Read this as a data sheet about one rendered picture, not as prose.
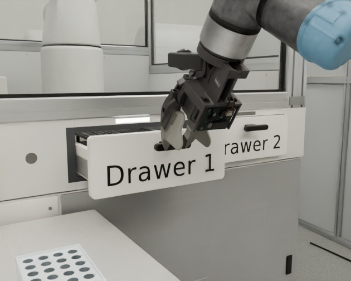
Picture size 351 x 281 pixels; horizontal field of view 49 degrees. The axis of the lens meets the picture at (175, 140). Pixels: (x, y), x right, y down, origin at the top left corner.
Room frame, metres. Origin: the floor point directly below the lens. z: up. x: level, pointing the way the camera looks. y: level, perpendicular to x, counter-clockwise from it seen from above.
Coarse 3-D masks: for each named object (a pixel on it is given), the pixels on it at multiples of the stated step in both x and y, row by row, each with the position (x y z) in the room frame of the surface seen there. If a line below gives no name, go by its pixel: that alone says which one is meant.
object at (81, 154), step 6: (78, 144) 0.78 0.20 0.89; (78, 150) 0.77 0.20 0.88; (84, 150) 0.73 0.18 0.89; (78, 156) 0.76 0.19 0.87; (84, 156) 0.74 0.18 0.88; (78, 162) 0.76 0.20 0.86; (84, 162) 0.73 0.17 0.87; (78, 168) 0.76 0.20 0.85; (84, 168) 0.73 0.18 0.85; (84, 174) 0.73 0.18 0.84
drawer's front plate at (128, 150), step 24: (96, 144) 0.65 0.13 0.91; (120, 144) 0.68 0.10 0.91; (144, 144) 0.70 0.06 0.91; (192, 144) 0.75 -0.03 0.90; (216, 144) 0.79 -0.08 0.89; (96, 168) 0.65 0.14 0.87; (144, 168) 0.70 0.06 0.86; (192, 168) 0.75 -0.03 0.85; (216, 168) 0.79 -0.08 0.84; (96, 192) 0.65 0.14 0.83; (120, 192) 0.67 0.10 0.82
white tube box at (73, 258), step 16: (16, 256) 0.47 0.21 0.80; (32, 256) 0.48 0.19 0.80; (48, 256) 0.48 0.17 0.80; (64, 256) 0.48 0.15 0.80; (80, 256) 0.48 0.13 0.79; (16, 272) 0.47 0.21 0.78; (32, 272) 0.44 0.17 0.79; (48, 272) 0.45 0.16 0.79; (64, 272) 0.44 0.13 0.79; (80, 272) 0.44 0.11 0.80; (96, 272) 0.44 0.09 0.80
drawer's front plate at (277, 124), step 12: (240, 120) 0.98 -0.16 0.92; (252, 120) 1.00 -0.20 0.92; (264, 120) 1.02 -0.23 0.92; (276, 120) 1.04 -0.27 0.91; (228, 132) 0.96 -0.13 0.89; (240, 132) 0.98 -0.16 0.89; (252, 132) 1.00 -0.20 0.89; (264, 132) 1.02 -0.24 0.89; (276, 132) 1.04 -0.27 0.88; (240, 144) 0.98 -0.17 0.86; (252, 144) 1.00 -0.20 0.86; (228, 156) 0.96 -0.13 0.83; (240, 156) 0.98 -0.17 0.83; (252, 156) 1.00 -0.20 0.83; (264, 156) 1.02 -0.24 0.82
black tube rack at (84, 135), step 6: (84, 132) 0.92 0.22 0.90; (90, 132) 0.92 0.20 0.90; (96, 132) 0.93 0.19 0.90; (102, 132) 0.92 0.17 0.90; (108, 132) 0.92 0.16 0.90; (114, 132) 0.92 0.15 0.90; (120, 132) 0.92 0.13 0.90; (126, 132) 0.92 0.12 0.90; (132, 132) 0.92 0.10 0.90; (78, 138) 0.94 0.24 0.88; (84, 138) 0.85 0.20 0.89; (84, 144) 0.91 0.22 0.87
